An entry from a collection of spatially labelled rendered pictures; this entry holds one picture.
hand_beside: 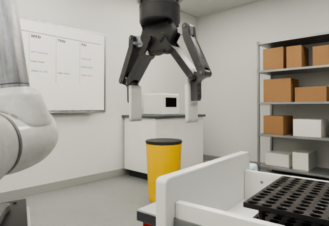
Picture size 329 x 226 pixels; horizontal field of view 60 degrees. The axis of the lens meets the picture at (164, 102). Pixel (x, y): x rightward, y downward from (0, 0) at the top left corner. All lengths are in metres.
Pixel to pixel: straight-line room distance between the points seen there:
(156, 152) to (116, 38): 2.00
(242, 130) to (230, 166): 4.65
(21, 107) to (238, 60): 4.72
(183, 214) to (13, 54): 0.61
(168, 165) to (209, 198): 2.60
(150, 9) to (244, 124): 4.72
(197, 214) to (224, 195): 0.16
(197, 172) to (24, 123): 0.47
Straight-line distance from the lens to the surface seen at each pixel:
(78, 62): 3.93
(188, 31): 0.49
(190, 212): 0.39
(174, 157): 3.09
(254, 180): 0.61
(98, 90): 4.07
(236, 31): 5.40
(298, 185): 0.50
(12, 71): 0.83
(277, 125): 4.45
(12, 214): 0.76
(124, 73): 0.57
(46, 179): 3.83
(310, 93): 4.35
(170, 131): 4.05
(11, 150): 0.71
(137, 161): 4.16
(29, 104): 0.80
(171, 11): 0.52
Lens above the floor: 1.02
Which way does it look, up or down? 1 degrees up
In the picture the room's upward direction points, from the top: straight up
